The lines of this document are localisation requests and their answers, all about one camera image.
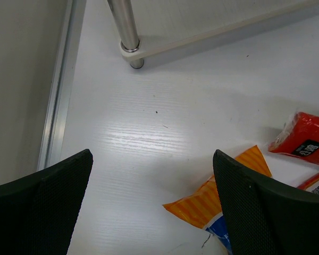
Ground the aluminium table edge rail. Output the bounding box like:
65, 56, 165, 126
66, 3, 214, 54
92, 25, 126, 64
37, 1, 87, 171

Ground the red clear spaghetti bag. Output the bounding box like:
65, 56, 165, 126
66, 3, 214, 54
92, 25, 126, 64
297, 173, 319, 194

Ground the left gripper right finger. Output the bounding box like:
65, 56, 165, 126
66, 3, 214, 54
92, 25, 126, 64
213, 150, 319, 254

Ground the blue orange pasta bag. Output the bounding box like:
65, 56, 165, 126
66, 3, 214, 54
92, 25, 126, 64
163, 145, 272, 254

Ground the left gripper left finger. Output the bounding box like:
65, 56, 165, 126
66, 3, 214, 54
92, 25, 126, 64
0, 149, 93, 254

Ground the white two-tier shelf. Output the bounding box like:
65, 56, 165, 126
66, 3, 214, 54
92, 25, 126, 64
106, 0, 319, 69

